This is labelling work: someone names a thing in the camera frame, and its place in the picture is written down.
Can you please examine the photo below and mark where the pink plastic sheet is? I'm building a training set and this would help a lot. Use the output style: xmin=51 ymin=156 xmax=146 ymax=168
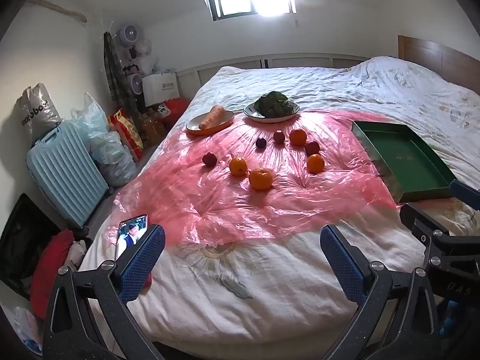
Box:
xmin=105 ymin=109 xmax=398 ymax=248

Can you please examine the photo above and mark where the yellow red rice bag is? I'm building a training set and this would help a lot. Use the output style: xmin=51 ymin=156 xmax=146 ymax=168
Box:
xmin=107 ymin=108 xmax=144 ymax=162

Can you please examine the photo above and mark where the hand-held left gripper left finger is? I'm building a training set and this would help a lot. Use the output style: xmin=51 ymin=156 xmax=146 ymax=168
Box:
xmin=42 ymin=224 xmax=167 ymax=360

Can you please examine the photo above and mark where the yellow oil bottle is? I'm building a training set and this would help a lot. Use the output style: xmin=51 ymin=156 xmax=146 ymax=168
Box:
xmin=152 ymin=109 xmax=166 ymax=139
xmin=140 ymin=114 xmax=155 ymax=147

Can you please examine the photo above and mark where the white plastic bag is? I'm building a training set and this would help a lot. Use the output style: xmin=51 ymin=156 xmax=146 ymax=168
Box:
xmin=7 ymin=305 xmax=43 ymax=357

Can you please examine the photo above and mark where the white plate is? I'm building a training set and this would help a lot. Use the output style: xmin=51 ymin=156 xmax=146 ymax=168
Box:
xmin=243 ymin=101 xmax=301 ymax=123

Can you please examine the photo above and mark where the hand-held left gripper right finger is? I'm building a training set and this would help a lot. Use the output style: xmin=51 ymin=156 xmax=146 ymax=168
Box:
xmin=320 ymin=224 xmax=439 ymax=360

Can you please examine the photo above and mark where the wooden headboard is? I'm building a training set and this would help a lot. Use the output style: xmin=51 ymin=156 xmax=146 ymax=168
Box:
xmin=397 ymin=35 xmax=480 ymax=83

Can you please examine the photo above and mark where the green leafy vegetable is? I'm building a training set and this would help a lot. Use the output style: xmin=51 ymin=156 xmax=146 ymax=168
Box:
xmin=254 ymin=91 xmax=294 ymax=118

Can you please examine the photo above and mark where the orange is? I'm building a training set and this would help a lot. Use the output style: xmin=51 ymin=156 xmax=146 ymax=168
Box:
xmin=248 ymin=167 xmax=274 ymax=191
xmin=289 ymin=128 xmax=308 ymax=147
xmin=306 ymin=154 xmax=325 ymax=174
xmin=229 ymin=157 xmax=248 ymax=177

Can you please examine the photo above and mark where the stuffed clear plastic bag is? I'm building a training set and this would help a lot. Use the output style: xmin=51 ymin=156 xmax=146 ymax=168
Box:
xmin=90 ymin=131 xmax=137 ymax=188

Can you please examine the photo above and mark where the light blue suitcase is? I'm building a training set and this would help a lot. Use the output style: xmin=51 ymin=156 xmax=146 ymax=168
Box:
xmin=26 ymin=121 xmax=110 ymax=229

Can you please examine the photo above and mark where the orange rimmed plate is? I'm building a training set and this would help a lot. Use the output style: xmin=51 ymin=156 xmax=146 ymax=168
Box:
xmin=185 ymin=110 xmax=236 ymax=137

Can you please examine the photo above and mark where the green tray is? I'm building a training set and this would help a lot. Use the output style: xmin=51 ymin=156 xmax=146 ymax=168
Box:
xmin=350 ymin=120 xmax=458 ymax=204

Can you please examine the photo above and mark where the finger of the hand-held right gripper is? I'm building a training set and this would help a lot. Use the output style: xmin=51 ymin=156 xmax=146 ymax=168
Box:
xmin=399 ymin=202 xmax=456 ymax=271
xmin=449 ymin=180 xmax=480 ymax=211

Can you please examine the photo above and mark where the plaid hanging cloth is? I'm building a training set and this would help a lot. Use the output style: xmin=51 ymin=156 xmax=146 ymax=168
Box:
xmin=103 ymin=32 xmax=125 ymax=103

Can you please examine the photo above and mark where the white paper bag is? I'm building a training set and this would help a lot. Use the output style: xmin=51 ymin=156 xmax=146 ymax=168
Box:
xmin=142 ymin=72 xmax=180 ymax=107

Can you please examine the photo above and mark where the carrot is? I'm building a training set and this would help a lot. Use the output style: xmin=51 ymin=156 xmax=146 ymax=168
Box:
xmin=198 ymin=105 xmax=226 ymax=131

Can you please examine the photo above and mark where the grey printed bag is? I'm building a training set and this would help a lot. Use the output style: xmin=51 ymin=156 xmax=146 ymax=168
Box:
xmin=14 ymin=82 xmax=62 ymax=147

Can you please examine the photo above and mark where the wall rope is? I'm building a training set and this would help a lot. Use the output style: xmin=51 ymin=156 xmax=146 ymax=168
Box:
xmin=24 ymin=0 xmax=88 ymax=23

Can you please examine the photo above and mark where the red cloth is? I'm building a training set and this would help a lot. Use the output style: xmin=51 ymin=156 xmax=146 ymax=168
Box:
xmin=30 ymin=229 xmax=76 ymax=321

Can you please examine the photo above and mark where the beige cloth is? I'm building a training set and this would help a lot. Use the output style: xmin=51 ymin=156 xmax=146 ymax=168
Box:
xmin=64 ymin=238 xmax=91 ymax=271

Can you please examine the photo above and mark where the black suitcase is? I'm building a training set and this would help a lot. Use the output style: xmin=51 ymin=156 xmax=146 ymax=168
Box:
xmin=0 ymin=193 xmax=62 ymax=301

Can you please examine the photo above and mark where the smartphone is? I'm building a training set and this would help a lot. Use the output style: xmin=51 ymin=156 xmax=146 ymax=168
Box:
xmin=115 ymin=214 xmax=149 ymax=261

